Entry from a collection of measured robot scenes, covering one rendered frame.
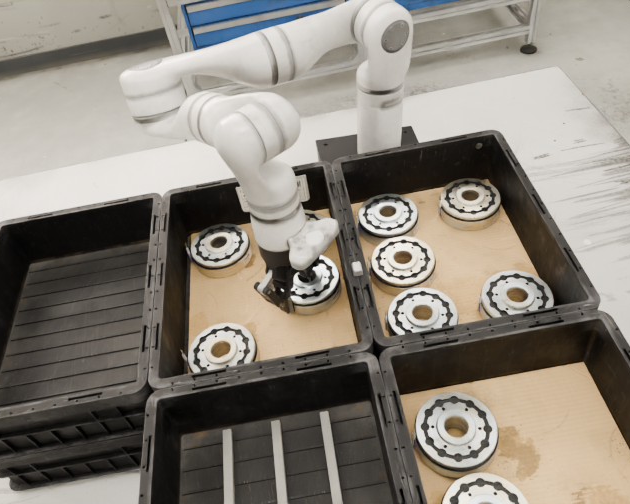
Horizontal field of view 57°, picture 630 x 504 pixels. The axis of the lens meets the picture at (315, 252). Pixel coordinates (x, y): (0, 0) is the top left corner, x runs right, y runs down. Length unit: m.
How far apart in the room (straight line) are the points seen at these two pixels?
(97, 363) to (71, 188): 0.68
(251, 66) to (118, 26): 2.78
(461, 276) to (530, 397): 0.22
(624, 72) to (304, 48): 2.26
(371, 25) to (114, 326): 0.67
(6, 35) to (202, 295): 3.04
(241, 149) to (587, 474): 0.57
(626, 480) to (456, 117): 0.95
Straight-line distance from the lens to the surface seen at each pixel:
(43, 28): 3.82
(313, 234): 0.78
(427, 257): 0.94
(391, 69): 1.12
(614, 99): 2.91
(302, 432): 0.83
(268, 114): 0.69
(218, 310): 0.97
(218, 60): 0.97
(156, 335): 0.84
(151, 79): 0.94
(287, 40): 1.01
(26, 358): 1.06
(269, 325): 0.92
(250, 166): 0.68
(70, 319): 1.07
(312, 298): 0.90
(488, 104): 1.55
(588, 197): 1.32
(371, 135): 1.20
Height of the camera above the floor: 1.57
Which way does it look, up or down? 47 degrees down
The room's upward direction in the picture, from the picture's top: 11 degrees counter-clockwise
